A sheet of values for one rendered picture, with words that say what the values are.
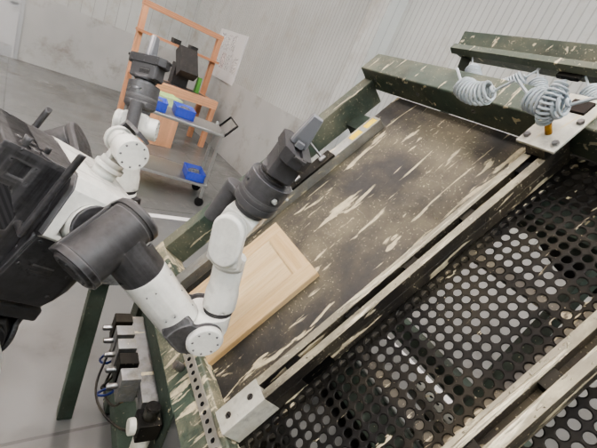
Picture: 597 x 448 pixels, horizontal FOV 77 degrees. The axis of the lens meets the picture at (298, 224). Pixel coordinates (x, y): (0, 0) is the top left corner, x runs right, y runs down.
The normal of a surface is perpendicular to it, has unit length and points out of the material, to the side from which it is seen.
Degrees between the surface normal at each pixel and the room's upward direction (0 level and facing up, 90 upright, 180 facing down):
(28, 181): 90
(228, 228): 95
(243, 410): 56
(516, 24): 90
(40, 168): 90
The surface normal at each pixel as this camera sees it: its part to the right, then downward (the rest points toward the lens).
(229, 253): -0.27, 0.30
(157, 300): 0.36, 0.45
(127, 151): 0.60, 0.48
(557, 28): -0.76, -0.11
